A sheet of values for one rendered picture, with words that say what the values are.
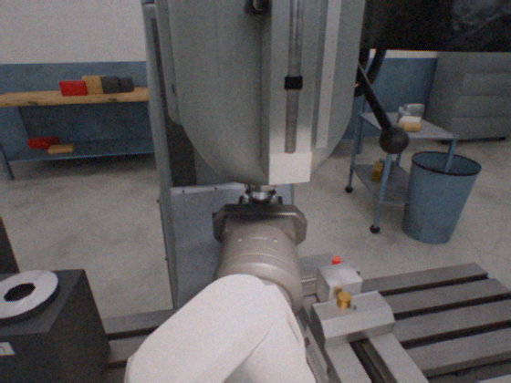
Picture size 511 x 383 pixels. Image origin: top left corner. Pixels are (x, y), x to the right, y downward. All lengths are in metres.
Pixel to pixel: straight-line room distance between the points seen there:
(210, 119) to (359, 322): 0.39
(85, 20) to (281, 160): 4.52
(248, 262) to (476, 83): 5.38
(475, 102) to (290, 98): 5.43
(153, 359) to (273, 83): 0.22
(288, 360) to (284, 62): 0.23
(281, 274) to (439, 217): 2.47
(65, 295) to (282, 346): 0.35
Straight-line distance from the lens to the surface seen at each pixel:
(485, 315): 0.82
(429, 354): 0.69
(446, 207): 2.68
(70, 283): 0.54
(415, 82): 5.77
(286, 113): 0.27
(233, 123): 0.31
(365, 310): 0.56
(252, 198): 0.42
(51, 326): 0.49
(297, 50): 0.27
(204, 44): 0.30
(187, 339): 0.23
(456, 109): 5.48
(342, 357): 0.55
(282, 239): 0.33
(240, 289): 0.24
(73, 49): 4.79
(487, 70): 5.64
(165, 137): 0.79
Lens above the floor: 1.46
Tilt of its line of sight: 27 degrees down
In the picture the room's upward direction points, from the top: straight up
